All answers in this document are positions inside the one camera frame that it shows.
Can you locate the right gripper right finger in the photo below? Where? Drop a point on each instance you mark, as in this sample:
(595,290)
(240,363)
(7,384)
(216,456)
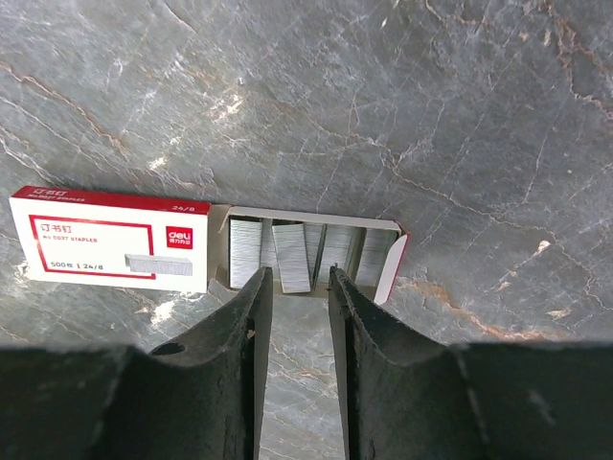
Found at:
(403,395)

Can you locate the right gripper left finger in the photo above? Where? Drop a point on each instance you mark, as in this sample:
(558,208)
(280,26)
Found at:
(199,395)

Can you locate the red white staple box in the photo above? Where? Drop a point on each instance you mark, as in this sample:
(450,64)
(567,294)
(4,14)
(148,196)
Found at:
(172,244)

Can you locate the staple strip in box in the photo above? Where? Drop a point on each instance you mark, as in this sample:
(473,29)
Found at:
(374,252)
(244,250)
(336,248)

